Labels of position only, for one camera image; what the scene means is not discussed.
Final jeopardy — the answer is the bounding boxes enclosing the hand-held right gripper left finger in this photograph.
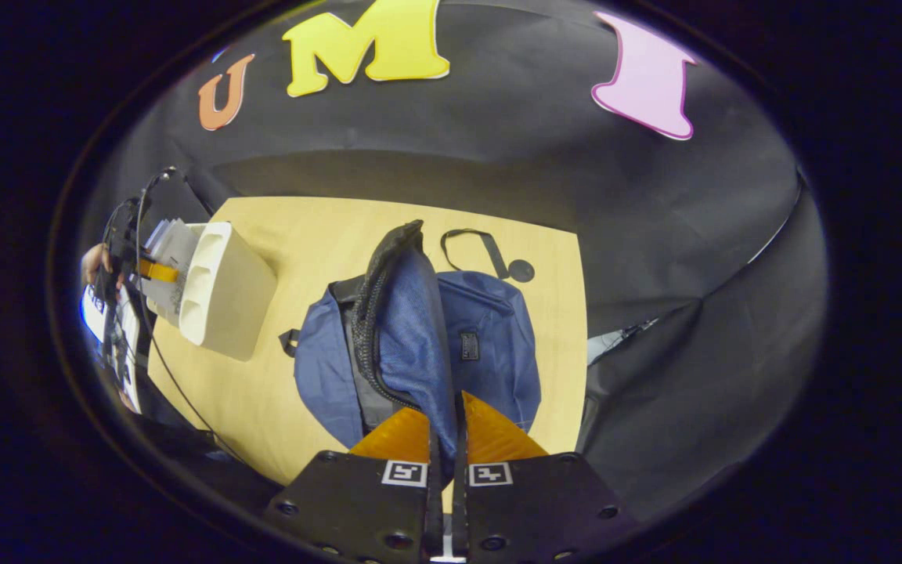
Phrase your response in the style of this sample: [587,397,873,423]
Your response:
[263,403,444,564]

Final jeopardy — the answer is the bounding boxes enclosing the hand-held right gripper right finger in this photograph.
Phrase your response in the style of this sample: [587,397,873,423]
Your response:
[451,390,640,564]

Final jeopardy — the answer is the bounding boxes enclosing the white book with grey picture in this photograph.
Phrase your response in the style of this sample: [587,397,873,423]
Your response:
[155,222,203,328]

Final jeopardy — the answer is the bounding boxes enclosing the cream plastic bookshelf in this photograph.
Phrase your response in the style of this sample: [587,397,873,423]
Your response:
[177,222,278,363]

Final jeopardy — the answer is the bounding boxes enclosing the blue schoolbag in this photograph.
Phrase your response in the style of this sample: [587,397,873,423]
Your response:
[279,219,543,479]

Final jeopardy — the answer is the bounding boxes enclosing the white printed banner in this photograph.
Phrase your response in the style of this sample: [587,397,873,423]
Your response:
[79,286,143,414]

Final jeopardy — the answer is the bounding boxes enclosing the person's dark clothing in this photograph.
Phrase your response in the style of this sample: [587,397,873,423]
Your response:
[142,392,287,510]

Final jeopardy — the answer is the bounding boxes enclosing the black cable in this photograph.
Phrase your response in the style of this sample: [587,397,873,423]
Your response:
[134,164,247,465]

